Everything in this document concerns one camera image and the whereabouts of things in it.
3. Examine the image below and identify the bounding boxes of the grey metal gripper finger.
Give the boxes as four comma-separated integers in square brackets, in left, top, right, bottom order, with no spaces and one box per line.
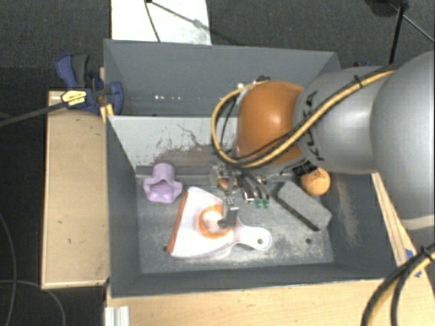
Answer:
[217,197,241,230]

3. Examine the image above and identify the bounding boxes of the white dustpan with orange edge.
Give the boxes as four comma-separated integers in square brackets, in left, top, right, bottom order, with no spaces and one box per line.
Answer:
[167,185,273,259]

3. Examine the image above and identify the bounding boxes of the grey sponge block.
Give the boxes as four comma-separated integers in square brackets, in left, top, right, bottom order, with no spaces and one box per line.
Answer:
[275,181,333,231]

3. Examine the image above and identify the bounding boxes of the purple star-shaped toy cup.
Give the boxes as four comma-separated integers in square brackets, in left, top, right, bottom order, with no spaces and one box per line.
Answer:
[142,162,184,204]

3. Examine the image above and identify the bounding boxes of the orange ball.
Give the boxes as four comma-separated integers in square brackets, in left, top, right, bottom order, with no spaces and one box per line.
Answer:
[300,167,332,197]

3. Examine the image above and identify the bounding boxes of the grey metal bin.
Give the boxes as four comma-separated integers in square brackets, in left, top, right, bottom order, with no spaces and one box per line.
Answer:
[103,38,399,297]

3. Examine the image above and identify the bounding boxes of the pale wood flat board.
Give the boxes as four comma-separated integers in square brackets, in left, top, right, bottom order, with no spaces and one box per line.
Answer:
[40,90,111,290]

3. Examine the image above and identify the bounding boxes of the orange and white ring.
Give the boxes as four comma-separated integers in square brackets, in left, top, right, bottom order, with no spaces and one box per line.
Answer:
[198,205,236,240]

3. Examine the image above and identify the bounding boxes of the black cylinder on white bracket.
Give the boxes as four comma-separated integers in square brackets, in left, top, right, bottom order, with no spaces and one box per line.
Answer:
[291,162,317,177]

